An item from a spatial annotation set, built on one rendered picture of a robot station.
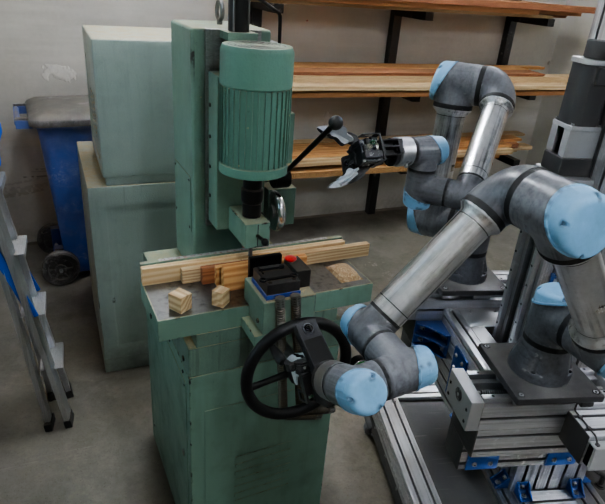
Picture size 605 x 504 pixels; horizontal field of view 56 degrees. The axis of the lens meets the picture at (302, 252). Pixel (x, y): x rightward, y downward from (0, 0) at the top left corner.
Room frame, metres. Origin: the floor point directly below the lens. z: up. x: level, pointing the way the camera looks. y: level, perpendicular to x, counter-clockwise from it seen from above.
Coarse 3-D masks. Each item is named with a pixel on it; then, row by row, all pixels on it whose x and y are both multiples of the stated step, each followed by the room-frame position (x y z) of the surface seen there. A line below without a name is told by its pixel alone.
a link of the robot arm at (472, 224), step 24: (528, 168) 1.00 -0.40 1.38; (480, 192) 1.02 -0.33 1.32; (504, 192) 0.99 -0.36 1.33; (456, 216) 1.02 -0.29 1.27; (480, 216) 0.99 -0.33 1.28; (504, 216) 0.99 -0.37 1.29; (432, 240) 1.00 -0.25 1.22; (456, 240) 0.98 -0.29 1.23; (480, 240) 0.99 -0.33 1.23; (408, 264) 0.98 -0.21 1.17; (432, 264) 0.96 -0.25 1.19; (456, 264) 0.97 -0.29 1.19; (384, 288) 0.97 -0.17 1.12; (408, 288) 0.94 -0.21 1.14; (432, 288) 0.95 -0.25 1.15; (360, 312) 0.95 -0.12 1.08; (384, 312) 0.92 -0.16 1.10; (408, 312) 0.93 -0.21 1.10; (360, 336) 0.89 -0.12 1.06
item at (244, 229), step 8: (232, 208) 1.45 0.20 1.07; (240, 208) 1.45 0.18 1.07; (232, 216) 1.43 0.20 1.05; (240, 216) 1.40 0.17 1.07; (232, 224) 1.43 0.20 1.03; (240, 224) 1.38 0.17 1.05; (248, 224) 1.35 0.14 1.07; (256, 224) 1.36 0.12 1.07; (264, 224) 1.37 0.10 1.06; (232, 232) 1.43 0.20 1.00; (240, 232) 1.38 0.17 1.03; (248, 232) 1.35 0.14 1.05; (256, 232) 1.36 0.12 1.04; (264, 232) 1.37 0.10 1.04; (240, 240) 1.37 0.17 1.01; (248, 240) 1.35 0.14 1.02; (256, 240) 1.36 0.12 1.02
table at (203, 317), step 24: (312, 264) 1.48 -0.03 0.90; (144, 288) 1.27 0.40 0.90; (168, 288) 1.28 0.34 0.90; (192, 288) 1.29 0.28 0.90; (312, 288) 1.34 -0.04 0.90; (336, 288) 1.35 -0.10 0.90; (360, 288) 1.38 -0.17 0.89; (168, 312) 1.16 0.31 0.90; (192, 312) 1.17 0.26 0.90; (216, 312) 1.19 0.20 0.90; (240, 312) 1.22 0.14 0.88; (168, 336) 1.13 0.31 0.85; (288, 336) 1.18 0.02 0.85
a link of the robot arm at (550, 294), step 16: (544, 288) 1.18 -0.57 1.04; (560, 288) 1.18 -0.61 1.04; (544, 304) 1.14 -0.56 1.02; (560, 304) 1.12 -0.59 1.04; (528, 320) 1.17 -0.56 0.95; (544, 320) 1.13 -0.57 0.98; (560, 320) 1.10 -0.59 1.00; (528, 336) 1.16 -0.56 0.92; (544, 336) 1.13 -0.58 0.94; (560, 336) 1.08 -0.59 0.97
